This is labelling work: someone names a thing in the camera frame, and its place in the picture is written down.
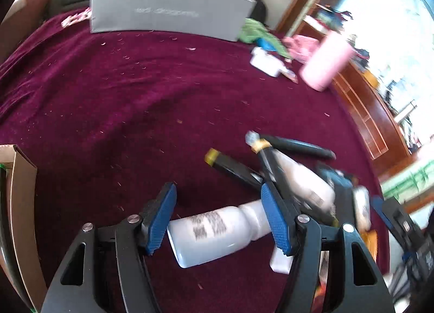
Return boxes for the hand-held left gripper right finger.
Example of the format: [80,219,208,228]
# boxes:
[261,182,395,313]

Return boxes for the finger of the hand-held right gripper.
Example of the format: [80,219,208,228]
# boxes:
[370,197,421,249]

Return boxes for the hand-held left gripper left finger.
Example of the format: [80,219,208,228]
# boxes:
[41,182,177,313]

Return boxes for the medium white bottle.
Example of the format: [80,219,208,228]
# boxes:
[275,150,336,213]

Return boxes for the large white bottle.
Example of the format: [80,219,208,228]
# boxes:
[167,199,273,269]

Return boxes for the brown cardboard tray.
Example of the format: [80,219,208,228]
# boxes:
[0,144,48,312]

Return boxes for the olive cap black marker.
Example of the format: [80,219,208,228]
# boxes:
[204,148,265,191]

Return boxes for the long black pen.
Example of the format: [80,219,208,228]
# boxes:
[259,133,336,161]

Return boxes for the wooden cabinet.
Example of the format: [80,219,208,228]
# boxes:
[330,62,412,164]

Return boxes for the steel thermos flask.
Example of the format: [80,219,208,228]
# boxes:
[393,101,417,124]

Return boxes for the maroon velvet cloth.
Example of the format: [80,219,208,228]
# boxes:
[0,8,390,313]

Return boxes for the pink thermos bottle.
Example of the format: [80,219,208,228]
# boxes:
[301,30,355,92]

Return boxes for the white power adapter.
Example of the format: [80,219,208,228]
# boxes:
[250,46,283,78]

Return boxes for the pink plush toy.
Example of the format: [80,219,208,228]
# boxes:
[282,35,321,62]

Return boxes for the blue plastic item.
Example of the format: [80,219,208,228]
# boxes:
[258,37,277,52]

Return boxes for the green cloth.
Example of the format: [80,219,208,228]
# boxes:
[239,18,292,59]

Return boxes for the grey cardboard shoe box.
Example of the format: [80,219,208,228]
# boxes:
[89,0,258,42]

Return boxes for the pink patterned cloth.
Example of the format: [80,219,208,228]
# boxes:
[61,8,92,27]

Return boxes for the maroon upholstered armchair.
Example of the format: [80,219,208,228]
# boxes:
[0,0,51,62]

